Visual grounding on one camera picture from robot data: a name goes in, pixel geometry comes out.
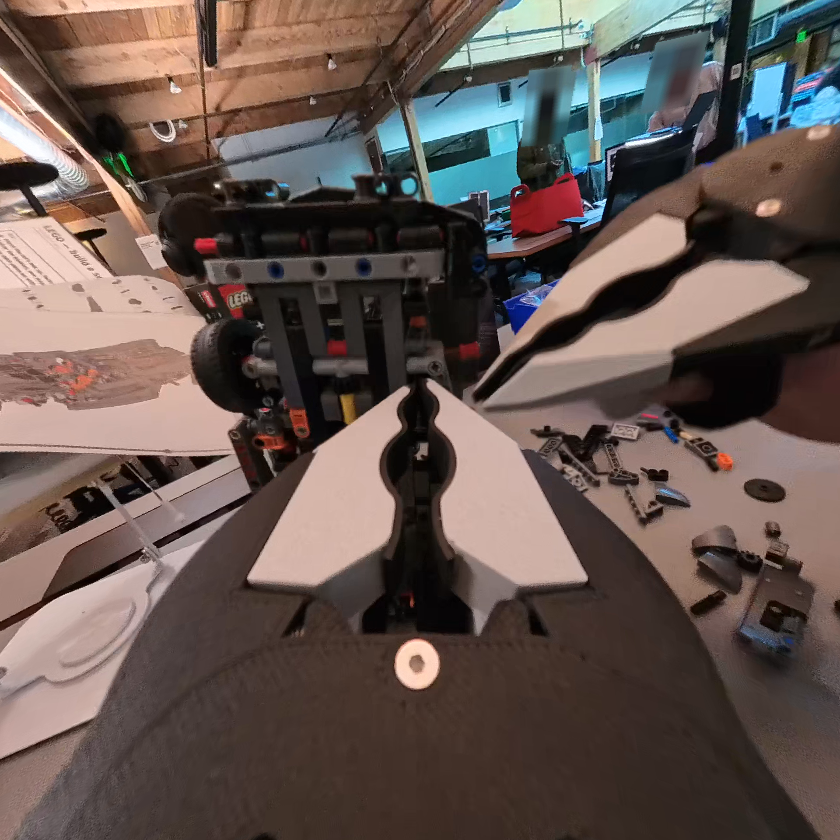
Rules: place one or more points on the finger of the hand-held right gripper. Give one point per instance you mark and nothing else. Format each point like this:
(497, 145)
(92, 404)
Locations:
(610, 269)
(623, 354)

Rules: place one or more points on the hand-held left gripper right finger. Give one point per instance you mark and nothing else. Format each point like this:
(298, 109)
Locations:
(512, 518)

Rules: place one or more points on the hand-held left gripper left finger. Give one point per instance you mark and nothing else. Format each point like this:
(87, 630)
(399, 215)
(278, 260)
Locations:
(328, 518)

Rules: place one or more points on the lego car chassis model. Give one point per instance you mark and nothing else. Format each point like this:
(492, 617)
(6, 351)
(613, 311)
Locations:
(296, 269)

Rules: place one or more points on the pile of loose lego pieces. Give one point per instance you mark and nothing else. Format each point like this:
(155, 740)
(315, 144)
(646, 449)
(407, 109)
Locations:
(590, 459)

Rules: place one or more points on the black lego disc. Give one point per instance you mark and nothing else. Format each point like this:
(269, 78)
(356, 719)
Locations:
(764, 490)

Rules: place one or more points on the grey curved lego panel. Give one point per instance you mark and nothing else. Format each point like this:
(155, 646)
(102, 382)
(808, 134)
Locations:
(715, 540)
(720, 573)

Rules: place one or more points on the black lego axle pin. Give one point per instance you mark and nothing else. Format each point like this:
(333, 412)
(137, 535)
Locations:
(708, 602)

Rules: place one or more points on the small dark lego connector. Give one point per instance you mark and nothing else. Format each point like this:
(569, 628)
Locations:
(772, 529)
(776, 554)

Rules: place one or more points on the dark lego set box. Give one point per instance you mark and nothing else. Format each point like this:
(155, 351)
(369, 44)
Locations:
(233, 298)

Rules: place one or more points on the small black lego gear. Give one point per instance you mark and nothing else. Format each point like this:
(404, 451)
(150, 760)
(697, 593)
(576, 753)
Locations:
(749, 560)

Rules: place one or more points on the grey lego panel assembly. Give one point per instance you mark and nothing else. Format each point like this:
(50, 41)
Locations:
(778, 610)

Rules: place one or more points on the person's right hand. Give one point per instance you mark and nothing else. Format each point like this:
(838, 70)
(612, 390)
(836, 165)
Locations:
(814, 400)

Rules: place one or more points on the brown office desk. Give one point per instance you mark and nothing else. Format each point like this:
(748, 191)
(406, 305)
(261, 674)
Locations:
(538, 246)

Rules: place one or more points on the red bag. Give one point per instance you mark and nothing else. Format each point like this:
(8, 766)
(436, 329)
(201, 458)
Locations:
(544, 210)

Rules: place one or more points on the blue plastic bin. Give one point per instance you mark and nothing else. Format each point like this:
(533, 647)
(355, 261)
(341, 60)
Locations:
(518, 315)

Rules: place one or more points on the black monitor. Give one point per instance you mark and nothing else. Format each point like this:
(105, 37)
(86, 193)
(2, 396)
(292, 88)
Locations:
(649, 170)

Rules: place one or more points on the instruction booklet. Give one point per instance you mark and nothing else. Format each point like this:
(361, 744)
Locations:
(98, 407)

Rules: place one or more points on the white printed task sheet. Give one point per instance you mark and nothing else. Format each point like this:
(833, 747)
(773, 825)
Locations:
(52, 256)

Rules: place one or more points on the green exit sign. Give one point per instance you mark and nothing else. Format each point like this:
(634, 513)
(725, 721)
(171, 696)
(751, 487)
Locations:
(118, 167)

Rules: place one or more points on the silver ventilation duct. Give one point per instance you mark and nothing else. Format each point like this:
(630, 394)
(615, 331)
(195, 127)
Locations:
(39, 154)

